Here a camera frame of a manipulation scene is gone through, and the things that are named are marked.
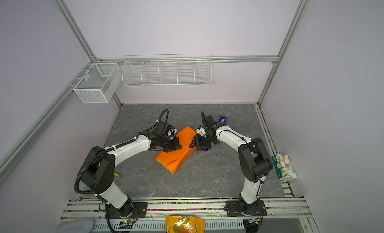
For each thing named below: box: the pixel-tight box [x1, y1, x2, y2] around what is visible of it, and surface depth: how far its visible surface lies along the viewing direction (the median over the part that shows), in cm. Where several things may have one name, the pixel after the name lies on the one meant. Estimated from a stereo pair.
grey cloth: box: [53, 218, 95, 233], surface depth 69 cm
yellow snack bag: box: [165, 215, 205, 233], surface depth 67 cm
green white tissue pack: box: [271, 153, 299, 181], surface depth 84 cm
